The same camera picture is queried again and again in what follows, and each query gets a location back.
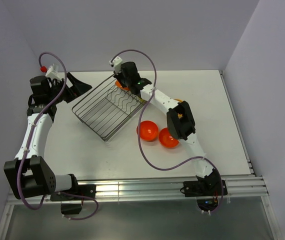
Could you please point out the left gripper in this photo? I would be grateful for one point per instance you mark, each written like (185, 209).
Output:
(78, 88)

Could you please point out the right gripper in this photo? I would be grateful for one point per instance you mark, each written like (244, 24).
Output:
(118, 77)

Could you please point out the orange bowl white inside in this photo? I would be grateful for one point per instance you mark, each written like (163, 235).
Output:
(118, 84)

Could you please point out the red-orange bowl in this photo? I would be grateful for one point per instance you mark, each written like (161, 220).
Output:
(166, 140)
(148, 131)

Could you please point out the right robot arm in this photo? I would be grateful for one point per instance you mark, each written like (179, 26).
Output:
(180, 124)

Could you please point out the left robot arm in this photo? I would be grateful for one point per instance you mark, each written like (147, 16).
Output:
(28, 174)

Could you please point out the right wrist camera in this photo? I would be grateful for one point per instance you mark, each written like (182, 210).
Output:
(116, 64)

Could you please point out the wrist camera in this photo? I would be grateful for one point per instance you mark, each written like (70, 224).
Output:
(116, 64)
(51, 72)

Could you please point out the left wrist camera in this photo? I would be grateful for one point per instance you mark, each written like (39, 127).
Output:
(51, 72)

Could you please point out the wire dish rack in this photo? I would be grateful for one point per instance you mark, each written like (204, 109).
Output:
(107, 108)

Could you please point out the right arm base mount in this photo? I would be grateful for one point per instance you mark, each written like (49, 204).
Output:
(212, 193)

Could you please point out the aluminium rail frame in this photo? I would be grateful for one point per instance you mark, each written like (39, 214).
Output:
(121, 175)

